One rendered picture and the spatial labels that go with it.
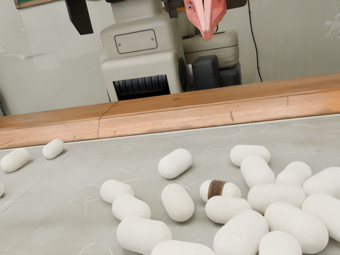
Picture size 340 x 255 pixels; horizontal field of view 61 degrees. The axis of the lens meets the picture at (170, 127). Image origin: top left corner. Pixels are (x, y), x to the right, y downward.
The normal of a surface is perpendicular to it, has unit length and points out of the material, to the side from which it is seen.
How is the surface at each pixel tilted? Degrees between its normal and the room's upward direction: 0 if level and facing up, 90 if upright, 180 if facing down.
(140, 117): 45
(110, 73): 98
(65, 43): 90
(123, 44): 98
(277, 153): 0
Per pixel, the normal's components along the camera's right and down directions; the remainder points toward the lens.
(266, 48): -0.23, 0.36
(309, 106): -0.22, -0.41
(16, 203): -0.17, -0.93
